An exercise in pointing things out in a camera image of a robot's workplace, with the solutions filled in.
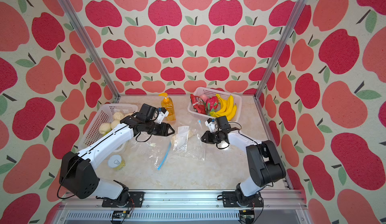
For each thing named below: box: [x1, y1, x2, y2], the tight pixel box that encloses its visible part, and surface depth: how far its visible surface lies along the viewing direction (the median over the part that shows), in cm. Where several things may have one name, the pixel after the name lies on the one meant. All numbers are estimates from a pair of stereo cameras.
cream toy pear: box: [110, 119, 121, 130], surface depth 97 cm
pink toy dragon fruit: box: [205, 95, 221, 116], surface depth 108 cm
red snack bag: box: [189, 93, 208, 116], surface depth 103 cm
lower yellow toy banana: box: [210, 95, 238, 122], surface depth 103 cm
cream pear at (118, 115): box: [113, 112, 125, 121], surface depth 103 cm
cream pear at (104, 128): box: [98, 122, 113, 137], surface depth 96 cm
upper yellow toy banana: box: [224, 94, 234, 114], surface depth 105 cm
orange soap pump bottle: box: [158, 92, 176, 122], surface depth 94 cm
